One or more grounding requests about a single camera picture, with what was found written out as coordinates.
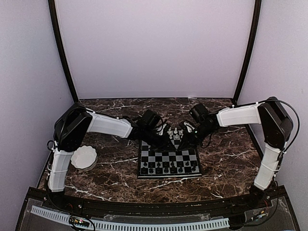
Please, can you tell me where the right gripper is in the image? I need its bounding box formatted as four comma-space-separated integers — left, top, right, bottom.
179, 123, 215, 150

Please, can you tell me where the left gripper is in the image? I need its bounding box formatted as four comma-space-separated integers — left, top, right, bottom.
142, 128, 176, 152

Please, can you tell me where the black white chessboard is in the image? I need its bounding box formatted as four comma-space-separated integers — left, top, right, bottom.
137, 141, 202, 179

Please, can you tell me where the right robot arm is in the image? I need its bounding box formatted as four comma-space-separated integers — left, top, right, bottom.
178, 97, 299, 191

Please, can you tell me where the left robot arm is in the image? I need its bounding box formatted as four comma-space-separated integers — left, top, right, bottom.
48, 102, 176, 210

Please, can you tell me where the white queen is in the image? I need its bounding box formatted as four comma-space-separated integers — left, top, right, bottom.
167, 128, 173, 135

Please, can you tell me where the white scalloped bowl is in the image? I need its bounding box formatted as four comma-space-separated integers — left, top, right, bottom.
71, 145, 98, 171

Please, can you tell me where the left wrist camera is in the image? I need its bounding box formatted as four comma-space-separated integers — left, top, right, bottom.
140, 109, 161, 129

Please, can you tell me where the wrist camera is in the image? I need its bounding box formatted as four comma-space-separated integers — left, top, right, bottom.
140, 109, 161, 129
189, 103, 209, 123

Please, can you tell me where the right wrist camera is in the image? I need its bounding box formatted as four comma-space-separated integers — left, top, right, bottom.
189, 103, 209, 123

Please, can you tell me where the white perforated cable tray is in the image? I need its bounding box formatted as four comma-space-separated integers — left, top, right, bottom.
30, 205, 230, 231

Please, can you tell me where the black front rail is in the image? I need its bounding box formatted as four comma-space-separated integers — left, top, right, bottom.
26, 186, 287, 217

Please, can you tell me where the right black frame post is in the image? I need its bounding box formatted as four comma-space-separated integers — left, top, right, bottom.
233, 0, 262, 103

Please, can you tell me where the black frame post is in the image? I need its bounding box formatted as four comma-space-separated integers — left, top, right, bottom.
233, 0, 262, 103
48, 0, 78, 102

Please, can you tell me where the left black frame post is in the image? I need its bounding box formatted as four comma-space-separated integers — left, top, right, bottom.
48, 0, 78, 102

